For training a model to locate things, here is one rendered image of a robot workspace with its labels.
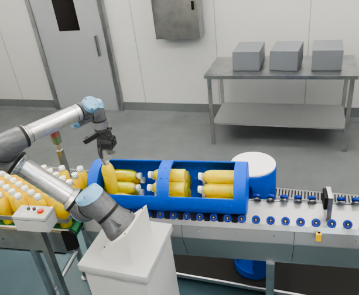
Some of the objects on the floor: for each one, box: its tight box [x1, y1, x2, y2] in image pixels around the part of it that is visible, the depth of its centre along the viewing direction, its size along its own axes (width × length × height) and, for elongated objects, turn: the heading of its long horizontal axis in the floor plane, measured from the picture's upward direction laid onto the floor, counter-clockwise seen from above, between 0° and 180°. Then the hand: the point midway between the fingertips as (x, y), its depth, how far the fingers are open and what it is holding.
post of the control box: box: [35, 232, 70, 295], centre depth 231 cm, size 4×4×100 cm
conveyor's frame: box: [0, 222, 87, 295], centre depth 273 cm, size 48×164×90 cm, turn 89°
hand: (105, 160), depth 203 cm, fingers closed on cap, 4 cm apart
